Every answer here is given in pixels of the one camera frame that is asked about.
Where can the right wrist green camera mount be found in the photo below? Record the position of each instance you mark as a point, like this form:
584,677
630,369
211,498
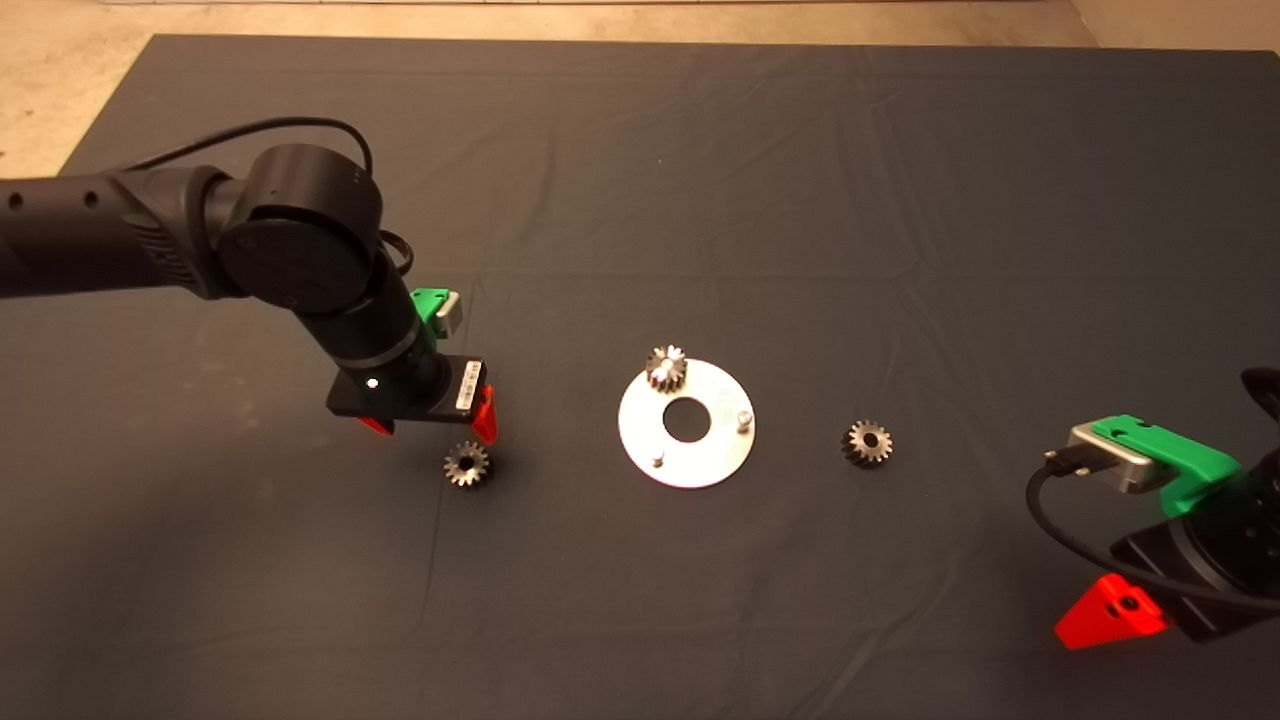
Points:
1185,455

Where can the small steel planetary gear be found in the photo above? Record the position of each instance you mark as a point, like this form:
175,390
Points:
856,445
456,467
665,378

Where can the left wrist green camera mount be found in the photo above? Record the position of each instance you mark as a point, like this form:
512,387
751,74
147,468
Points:
430,305

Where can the round metal carrier plate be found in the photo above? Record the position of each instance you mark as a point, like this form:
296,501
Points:
650,430

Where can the dark grey table cloth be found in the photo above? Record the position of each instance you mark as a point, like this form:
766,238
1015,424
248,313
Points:
800,200

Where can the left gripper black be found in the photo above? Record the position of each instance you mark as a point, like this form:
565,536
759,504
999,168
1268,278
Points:
465,385

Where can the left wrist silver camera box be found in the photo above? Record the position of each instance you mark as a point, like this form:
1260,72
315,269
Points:
450,315

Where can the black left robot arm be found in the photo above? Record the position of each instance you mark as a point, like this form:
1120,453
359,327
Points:
120,230

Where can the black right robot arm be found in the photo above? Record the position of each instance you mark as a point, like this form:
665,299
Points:
1260,500

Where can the wrist green camera mount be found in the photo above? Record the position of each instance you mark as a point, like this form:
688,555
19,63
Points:
1185,455
430,305

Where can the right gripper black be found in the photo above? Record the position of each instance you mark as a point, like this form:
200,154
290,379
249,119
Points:
1225,608

